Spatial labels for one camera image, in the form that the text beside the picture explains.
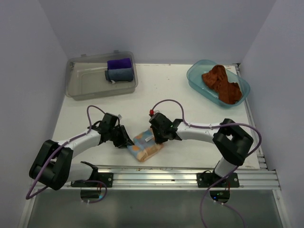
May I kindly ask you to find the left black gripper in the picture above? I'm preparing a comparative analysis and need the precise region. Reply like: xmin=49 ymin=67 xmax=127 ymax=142
xmin=109 ymin=124 xmax=134 ymax=148

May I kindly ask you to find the colourful polka dot towel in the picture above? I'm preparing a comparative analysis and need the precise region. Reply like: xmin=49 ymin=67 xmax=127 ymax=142
xmin=127 ymin=128 xmax=163 ymax=162

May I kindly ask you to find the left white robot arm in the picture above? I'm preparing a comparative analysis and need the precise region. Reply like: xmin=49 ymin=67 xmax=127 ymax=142
xmin=29 ymin=113 xmax=134 ymax=190

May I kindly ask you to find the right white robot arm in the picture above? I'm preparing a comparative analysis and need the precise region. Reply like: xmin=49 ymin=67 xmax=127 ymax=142
xmin=149 ymin=113 xmax=254 ymax=187

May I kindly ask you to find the grey-blue rolled towel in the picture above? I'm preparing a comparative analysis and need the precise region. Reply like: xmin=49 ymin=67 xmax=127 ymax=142
xmin=104 ymin=68 xmax=134 ymax=83

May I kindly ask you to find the grey transparent plastic bin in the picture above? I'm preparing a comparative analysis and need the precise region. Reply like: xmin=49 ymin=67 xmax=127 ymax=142
xmin=66 ymin=51 xmax=138 ymax=100

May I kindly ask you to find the brown crumpled towel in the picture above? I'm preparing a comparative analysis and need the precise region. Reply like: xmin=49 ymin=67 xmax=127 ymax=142
xmin=202 ymin=65 xmax=242 ymax=105

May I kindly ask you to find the purple rolled towel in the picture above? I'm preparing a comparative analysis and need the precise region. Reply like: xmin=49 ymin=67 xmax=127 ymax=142
xmin=107 ymin=58 xmax=132 ymax=70

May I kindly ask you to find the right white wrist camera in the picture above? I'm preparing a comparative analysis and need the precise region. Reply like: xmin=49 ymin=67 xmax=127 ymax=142
xmin=149 ymin=109 xmax=160 ymax=117

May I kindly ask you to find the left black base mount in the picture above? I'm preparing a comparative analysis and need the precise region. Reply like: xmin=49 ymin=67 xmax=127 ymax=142
xmin=71 ymin=172 xmax=114 ymax=188

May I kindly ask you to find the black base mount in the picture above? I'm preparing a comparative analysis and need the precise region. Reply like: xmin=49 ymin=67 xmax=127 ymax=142
xmin=196 ymin=171 xmax=240 ymax=188
xmin=71 ymin=172 xmax=114 ymax=188

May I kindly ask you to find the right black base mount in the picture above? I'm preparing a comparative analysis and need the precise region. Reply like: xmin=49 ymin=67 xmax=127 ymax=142
xmin=196 ymin=171 xmax=240 ymax=188

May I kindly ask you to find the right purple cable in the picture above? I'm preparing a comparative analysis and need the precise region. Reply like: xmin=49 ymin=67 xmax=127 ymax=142
xmin=152 ymin=99 xmax=262 ymax=228

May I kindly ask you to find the aluminium mounting rail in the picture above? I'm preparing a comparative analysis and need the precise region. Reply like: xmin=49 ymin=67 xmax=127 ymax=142
xmin=30 ymin=164 xmax=281 ymax=190

